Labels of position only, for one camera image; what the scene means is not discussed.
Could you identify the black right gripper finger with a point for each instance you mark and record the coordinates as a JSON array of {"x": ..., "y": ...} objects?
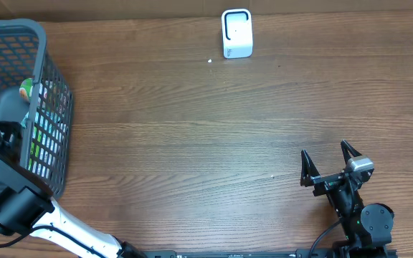
[
  {"x": 308, "y": 170},
  {"x": 348, "y": 151}
]

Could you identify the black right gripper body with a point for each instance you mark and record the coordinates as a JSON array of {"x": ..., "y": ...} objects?
[{"x": 325, "y": 183}]

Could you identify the teal wet wipes packet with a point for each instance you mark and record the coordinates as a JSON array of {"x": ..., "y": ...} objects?
[{"x": 23, "y": 123}]

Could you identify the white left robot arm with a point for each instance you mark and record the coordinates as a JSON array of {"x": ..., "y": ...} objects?
[{"x": 28, "y": 208}]

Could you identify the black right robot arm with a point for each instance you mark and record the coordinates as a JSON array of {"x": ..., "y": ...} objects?
[{"x": 367, "y": 228}]

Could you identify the white barcode scanner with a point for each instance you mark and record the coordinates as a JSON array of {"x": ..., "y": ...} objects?
[{"x": 237, "y": 36}]

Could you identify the dark grey plastic basket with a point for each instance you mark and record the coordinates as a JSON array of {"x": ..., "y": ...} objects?
[{"x": 46, "y": 139}]

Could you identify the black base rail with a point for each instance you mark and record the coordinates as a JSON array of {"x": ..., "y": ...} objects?
[{"x": 298, "y": 253}]

